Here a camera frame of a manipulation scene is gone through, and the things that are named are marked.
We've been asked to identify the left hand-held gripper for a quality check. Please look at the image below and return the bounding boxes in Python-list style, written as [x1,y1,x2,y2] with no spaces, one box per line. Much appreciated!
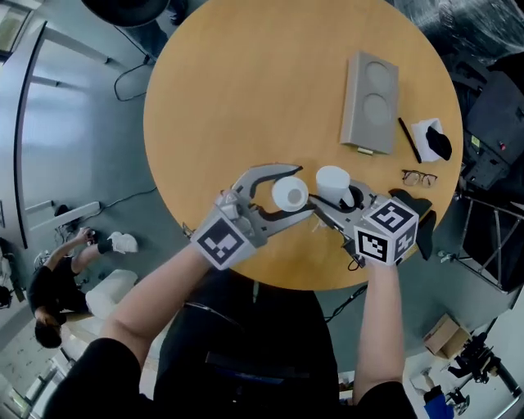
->
[189,163,319,272]

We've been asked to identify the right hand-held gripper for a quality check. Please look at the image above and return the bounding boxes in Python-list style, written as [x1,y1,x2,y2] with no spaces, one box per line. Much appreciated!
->
[309,179,422,268]

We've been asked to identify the person's left forearm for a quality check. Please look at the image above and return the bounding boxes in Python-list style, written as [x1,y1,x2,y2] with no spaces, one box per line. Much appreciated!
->
[100,244,231,372]

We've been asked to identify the person's right forearm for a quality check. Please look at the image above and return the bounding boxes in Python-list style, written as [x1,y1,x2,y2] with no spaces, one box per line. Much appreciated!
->
[351,255,406,404]

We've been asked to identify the thin-framed eyeglasses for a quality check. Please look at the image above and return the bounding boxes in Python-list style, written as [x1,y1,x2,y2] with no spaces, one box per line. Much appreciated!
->
[400,169,438,187]

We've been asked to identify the black shaped foam piece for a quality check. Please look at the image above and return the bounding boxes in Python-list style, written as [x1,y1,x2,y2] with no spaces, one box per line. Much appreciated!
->
[387,187,438,262]

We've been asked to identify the grey box with round recesses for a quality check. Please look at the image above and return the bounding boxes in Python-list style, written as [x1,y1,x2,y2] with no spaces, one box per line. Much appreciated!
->
[338,50,400,155]

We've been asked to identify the black pen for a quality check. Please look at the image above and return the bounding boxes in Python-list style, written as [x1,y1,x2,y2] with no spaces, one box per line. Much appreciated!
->
[397,117,422,164]

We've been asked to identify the small white box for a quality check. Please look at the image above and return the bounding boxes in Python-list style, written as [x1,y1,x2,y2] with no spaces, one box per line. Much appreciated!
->
[410,117,445,163]

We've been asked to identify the black crumpled cloth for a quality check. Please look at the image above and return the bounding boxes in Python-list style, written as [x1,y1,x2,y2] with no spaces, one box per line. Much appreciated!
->
[425,125,454,161]

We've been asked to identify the black folding stand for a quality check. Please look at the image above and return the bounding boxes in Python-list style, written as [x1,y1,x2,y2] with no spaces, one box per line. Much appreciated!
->
[437,191,524,294]

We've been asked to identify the brown cardboard box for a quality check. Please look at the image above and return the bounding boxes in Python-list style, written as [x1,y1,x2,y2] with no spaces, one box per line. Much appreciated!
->
[422,313,472,360]

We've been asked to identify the black case with red button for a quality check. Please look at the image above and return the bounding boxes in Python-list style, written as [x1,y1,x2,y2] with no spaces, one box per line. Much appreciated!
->
[460,61,524,191]

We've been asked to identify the black foam insert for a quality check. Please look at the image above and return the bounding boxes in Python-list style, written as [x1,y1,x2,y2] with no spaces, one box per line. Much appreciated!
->
[445,52,492,107]

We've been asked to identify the black tripod gear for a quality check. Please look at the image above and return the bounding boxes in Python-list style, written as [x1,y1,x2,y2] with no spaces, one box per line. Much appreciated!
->
[445,333,523,410]

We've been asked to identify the plastic-wrapped black bundle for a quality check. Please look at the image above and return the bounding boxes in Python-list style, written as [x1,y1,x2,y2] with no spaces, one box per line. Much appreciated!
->
[399,0,524,74]

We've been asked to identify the person's black-shirted torso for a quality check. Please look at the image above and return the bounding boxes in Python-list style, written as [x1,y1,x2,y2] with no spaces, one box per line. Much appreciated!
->
[43,269,410,419]

